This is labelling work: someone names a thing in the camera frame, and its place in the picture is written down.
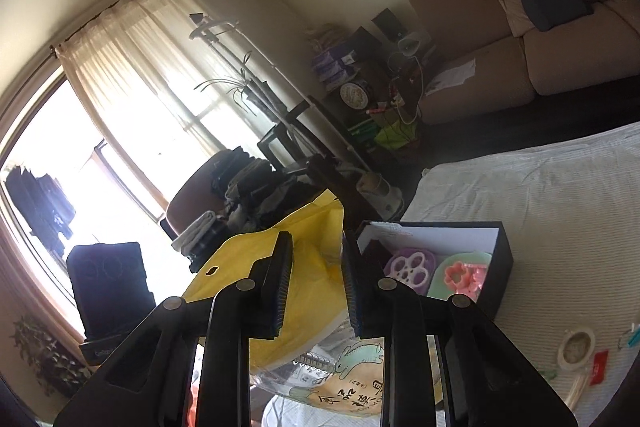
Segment dark wooden stool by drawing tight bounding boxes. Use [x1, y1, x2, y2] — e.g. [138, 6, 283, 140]
[257, 97, 401, 223]

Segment yellow plastic bag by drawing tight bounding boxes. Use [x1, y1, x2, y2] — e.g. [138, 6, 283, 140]
[182, 189, 351, 370]

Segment white striped cloth desktop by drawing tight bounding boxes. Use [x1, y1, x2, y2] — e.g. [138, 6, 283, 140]
[260, 122, 640, 427]

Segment white kettle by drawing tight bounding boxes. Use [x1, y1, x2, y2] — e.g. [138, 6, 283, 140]
[357, 172, 403, 218]

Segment pile of clothes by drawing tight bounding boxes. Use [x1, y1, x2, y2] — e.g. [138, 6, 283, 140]
[210, 147, 331, 228]

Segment brown chair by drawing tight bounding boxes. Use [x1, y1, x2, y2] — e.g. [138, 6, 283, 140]
[165, 152, 236, 243]

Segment cream curtain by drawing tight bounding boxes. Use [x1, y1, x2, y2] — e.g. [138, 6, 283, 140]
[55, 0, 351, 228]

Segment white paper sheet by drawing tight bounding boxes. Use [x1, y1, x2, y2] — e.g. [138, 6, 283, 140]
[425, 59, 476, 95]

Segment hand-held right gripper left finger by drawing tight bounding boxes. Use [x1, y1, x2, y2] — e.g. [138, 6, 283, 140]
[52, 231, 296, 427]

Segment packet of white plastic forks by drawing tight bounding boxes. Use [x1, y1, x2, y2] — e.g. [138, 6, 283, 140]
[565, 369, 593, 408]

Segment beige sofa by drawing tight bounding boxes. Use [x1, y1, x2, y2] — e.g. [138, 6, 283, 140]
[407, 0, 640, 125]

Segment dark leafy potted plant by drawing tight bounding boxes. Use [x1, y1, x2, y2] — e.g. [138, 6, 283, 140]
[10, 314, 93, 395]

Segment white tape roll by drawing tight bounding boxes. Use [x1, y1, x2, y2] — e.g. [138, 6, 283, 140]
[556, 327, 597, 370]

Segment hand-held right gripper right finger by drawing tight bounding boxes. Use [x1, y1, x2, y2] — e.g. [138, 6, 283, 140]
[341, 231, 591, 427]

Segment round patterned tin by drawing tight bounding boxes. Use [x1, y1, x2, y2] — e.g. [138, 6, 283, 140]
[340, 82, 371, 110]

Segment printed cartoon notebook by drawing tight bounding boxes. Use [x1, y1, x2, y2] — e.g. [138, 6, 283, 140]
[250, 332, 441, 414]

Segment purple lotus-root shaped mould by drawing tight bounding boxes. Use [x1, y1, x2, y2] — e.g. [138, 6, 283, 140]
[384, 248, 441, 295]

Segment black cardboard box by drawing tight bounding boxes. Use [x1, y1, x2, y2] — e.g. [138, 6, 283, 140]
[352, 221, 514, 323]

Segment hanging dark clothes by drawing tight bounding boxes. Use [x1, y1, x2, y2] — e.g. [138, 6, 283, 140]
[5, 164, 76, 253]

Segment pink flower shaped mould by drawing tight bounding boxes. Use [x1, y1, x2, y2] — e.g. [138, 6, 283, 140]
[444, 263, 488, 300]

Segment pale green tray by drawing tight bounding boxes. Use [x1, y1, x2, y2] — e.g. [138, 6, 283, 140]
[429, 252, 493, 304]

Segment red sachet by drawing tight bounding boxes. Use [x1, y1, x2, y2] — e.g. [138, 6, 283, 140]
[589, 351, 609, 387]

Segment black case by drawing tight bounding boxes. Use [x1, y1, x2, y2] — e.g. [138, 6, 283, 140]
[67, 242, 156, 365]

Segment stack of purple boxes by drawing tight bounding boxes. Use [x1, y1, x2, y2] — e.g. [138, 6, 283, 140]
[310, 49, 358, 88]

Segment green bag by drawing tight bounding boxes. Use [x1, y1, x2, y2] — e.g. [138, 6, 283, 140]
[375, 122, 418, 150]

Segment tall bamboo plant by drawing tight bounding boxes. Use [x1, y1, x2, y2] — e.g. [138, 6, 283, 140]
[190, 12, 281, 118]

